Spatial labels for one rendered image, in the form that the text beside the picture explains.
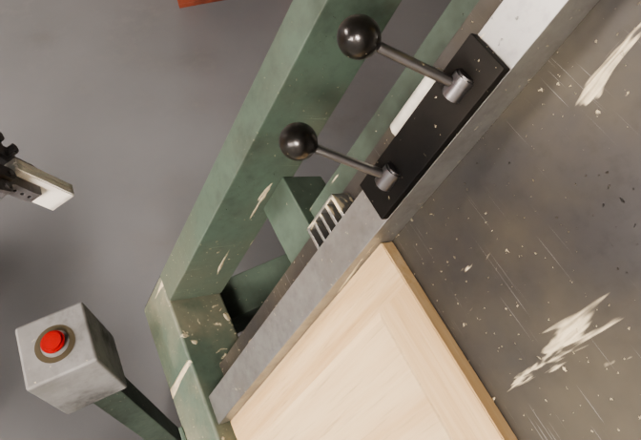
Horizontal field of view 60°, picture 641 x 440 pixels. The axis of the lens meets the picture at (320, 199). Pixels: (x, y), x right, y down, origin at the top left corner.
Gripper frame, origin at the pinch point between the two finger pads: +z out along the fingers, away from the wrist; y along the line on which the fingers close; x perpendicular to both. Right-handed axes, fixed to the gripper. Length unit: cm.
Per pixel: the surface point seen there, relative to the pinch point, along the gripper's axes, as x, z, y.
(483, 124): -39.2, 13.3, -13.6
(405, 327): -21.6, 25.3, -23.4
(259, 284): 8, 66, 10
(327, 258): -17.2, 25.4, -11.4
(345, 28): -32.9, -0.1, -6.2
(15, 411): 115, 103, 35
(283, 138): -22.7, 6.8, -6.9
